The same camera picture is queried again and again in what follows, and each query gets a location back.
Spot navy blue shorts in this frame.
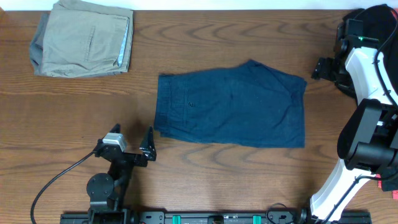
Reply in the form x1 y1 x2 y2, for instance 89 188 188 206
154 60 307 148

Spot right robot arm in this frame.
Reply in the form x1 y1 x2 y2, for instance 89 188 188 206
303 19 397 223

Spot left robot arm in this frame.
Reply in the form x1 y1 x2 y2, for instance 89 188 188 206
86 124 157 224

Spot black garment pile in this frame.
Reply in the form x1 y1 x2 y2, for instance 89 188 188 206
343 4 397 87

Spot folded khaki shorts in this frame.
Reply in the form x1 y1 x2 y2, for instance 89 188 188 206
38 0 134 78

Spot grey folded garment underneath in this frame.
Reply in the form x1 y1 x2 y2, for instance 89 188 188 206
29 13 49 75

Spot red garment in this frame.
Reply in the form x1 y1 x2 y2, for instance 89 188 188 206
376 5 397 200

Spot black right base cable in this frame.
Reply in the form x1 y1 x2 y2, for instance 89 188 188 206
265 203 296 224

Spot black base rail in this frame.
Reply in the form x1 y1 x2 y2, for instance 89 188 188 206
60 210 373 224

